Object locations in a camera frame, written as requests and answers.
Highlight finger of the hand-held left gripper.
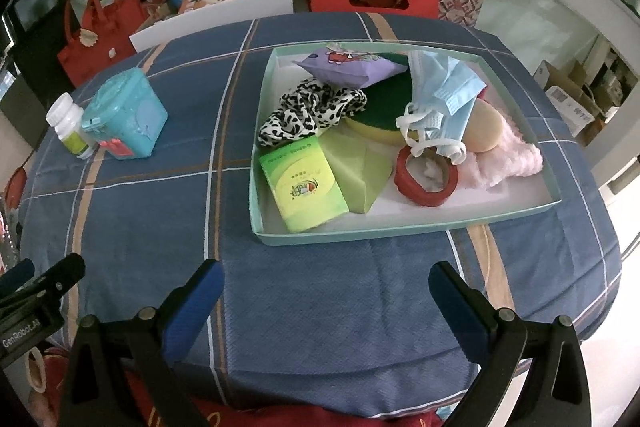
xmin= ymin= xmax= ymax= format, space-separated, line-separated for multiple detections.
xmin=0 ymin=253 xmax=86 ymax=310
xmin=0 ymin=258 xmax=36 ymax=299

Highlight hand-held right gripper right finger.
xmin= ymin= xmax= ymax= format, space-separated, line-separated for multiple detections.
xmin=429 ymin=261 xmax=593 ymax=427

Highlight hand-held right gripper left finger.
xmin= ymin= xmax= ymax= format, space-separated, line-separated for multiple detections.
xmin=59 ymin=258 xmax=225 ymax=427

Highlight teal and white tray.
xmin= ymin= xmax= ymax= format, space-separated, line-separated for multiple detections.
xmin=248 ymin=41 xmax=563 ymax=248

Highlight red scrunchie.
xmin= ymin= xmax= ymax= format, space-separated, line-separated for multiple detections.
xmin=393 ymin=144 xmax=458 ymax=208

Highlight pink fluffy cloth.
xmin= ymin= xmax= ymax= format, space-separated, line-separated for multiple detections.
xmin=407 ymin=152 xmax=448 ymax=188
xmin=457 ymin=107 xmax=544 ymax=190

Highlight green tissue pack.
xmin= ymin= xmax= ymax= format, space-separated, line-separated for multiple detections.
xmin=258 ymin=137 xmax=351 ymax=233

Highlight beige powder puff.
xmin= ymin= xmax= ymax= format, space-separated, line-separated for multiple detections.
xmin=462 ymin=99 xmax=506 ymax=154

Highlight blue face mask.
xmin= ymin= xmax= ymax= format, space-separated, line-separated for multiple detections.
xmin=396 ymin=51 xmax=487 ymax=165

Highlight yellow and green sponge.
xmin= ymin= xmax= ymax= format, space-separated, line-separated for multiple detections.
xmin=345 ymin=52 xmax=426 ymax=146

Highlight leopard print scrunchie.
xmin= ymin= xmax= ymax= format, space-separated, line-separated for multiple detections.
xmin=257 ymin=76 xmax=368 ymax=148

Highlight purple tissue pack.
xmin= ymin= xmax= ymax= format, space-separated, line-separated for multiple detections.
xmin=292 ymin=42 xmax=408 ymax=88

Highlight blue plaid tablecloth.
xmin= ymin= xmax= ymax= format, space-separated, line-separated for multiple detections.
xmin=20 ymin=12 xmax=623 ymax=420

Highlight person's red clothing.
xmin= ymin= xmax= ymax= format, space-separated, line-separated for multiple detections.
xmin=30 ymin=347 xmax=451 ymax=427

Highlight white pill bottle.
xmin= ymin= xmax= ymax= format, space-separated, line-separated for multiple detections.
xmin=45 ymin=93 xmax=98 ymax=159

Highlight light green cloth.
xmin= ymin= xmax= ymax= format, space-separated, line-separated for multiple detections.
xmin=317 ymin=132 xmax=396 ymax=214

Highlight black cabinet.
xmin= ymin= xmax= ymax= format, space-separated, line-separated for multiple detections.
xmin=0 ymin=32 xmax=66 ymax=148

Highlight teal wet wipe container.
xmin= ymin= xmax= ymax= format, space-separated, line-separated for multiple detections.
xmin=81 ymin=68 xmax=168 ymax=160

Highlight labelled cardboard box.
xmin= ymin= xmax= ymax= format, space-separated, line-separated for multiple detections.
xmin=545 ymin=84 xmax=597 ymax=132

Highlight red tote bag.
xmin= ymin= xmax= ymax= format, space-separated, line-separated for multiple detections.
xmin=56 ymin=0 xmax=151 ymax=88

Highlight white chair back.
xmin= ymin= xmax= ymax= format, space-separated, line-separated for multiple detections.
xmin=129 ymin=0 xmax=294 ymax=54

